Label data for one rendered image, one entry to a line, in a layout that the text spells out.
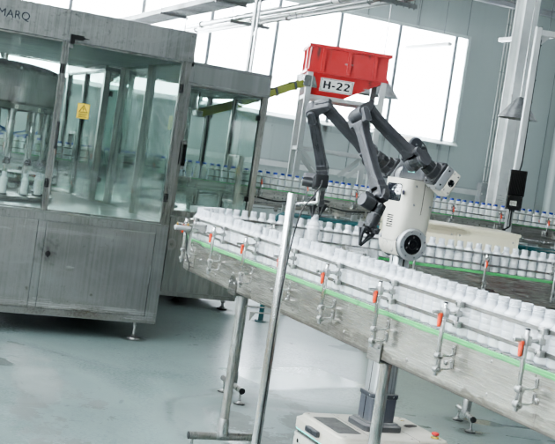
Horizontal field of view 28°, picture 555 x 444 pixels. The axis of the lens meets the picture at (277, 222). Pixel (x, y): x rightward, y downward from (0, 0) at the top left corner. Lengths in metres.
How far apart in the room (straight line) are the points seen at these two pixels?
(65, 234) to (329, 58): 4.67
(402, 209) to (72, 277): 3.51
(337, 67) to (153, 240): 4.23
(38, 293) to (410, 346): 4.65
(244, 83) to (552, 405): 7.60
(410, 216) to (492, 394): 1.96
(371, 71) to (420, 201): 6.70
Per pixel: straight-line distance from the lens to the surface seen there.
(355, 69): 11.94
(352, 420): 5.55
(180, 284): 10.47
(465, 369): 3.64
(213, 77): 10.41
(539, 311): 3.43
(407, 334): 3.96
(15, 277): 8.14
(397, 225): 5.34
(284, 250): 3.91
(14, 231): 8.09
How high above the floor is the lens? 1.48
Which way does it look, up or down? 3 degrees down
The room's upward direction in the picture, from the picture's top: 8 degrees clockwise
